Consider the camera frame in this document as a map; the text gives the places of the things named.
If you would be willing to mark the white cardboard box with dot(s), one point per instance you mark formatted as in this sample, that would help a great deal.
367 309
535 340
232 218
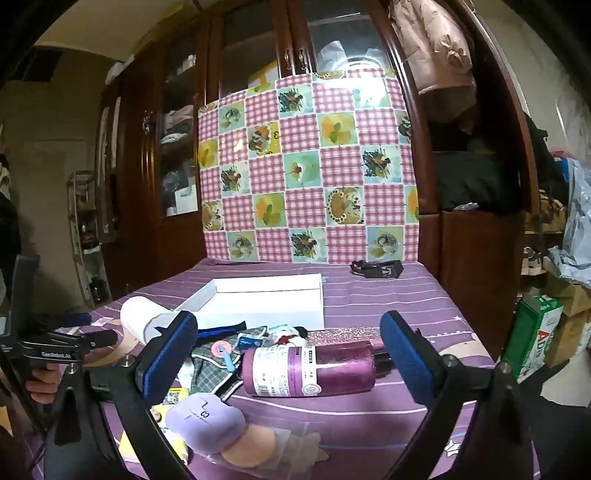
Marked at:
277 304

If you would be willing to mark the green and white carton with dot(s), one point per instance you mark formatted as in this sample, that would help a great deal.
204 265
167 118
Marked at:
531 332

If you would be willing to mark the grey plastic bag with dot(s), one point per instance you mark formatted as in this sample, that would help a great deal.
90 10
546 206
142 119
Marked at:
577 221

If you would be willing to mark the dark wooden cabinet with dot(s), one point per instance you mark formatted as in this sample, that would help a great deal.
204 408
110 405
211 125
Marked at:
147 221

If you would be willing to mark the person's left hand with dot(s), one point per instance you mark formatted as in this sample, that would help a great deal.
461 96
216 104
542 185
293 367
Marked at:
44 383

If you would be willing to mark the metal shelf rack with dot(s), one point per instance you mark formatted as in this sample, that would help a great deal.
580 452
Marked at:
87 230

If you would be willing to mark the white toilet paper roll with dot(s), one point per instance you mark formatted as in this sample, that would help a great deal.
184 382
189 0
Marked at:
138 316

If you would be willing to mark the pink glitter pouch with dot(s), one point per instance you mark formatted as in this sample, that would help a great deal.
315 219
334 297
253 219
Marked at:
341 339

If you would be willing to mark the grey plaid fabric pouch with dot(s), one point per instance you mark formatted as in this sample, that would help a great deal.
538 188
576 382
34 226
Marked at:
207 374

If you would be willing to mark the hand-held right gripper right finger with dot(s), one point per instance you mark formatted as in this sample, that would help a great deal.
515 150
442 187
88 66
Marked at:
406 355

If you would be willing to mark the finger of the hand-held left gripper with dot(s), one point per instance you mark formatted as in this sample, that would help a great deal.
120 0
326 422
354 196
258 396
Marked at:
101 338
74 319

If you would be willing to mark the pink padded jacket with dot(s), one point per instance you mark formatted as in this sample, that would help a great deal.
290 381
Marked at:
434 46

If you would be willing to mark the black folded clothing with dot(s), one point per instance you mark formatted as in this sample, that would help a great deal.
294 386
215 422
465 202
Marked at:
475 180

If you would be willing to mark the black plastic clip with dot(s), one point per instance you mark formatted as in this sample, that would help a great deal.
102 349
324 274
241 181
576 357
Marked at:
376 268

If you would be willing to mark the black hanging jacket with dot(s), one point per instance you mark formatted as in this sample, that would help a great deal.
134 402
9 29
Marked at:
542 157

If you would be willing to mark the purple bottle with white label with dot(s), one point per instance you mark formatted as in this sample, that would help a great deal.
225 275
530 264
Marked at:
300 369

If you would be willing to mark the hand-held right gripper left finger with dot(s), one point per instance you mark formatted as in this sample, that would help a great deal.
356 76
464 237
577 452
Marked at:
168 355

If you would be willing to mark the brown cardboard boxes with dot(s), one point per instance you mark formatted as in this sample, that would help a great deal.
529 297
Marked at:
572 323

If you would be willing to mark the yellow packet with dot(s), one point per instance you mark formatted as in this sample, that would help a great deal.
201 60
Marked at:
178 399

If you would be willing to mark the white plush toy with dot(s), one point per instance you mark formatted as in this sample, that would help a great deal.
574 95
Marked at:
286 334

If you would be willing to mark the purple striped tablecloth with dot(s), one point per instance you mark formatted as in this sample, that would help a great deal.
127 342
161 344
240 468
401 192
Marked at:
392 295

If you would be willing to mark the pink checkered printed cloth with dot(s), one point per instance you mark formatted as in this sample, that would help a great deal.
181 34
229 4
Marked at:
304 184

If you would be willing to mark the clear pack of makeup puffs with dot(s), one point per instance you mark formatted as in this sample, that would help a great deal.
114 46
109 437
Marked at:
203 415

